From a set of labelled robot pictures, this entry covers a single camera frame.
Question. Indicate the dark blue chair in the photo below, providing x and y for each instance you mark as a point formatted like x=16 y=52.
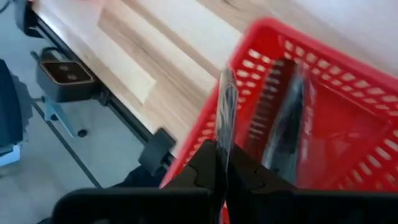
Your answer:
x=11 y=109

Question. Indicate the red plastic basket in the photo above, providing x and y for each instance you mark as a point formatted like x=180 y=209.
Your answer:
x=342 y=124

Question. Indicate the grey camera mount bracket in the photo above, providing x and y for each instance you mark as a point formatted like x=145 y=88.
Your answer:
x=57 y=115

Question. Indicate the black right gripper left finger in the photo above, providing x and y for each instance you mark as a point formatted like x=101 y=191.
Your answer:
x=186 y=199

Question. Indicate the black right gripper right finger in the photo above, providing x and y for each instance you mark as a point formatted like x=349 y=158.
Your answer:
x=258 y=202

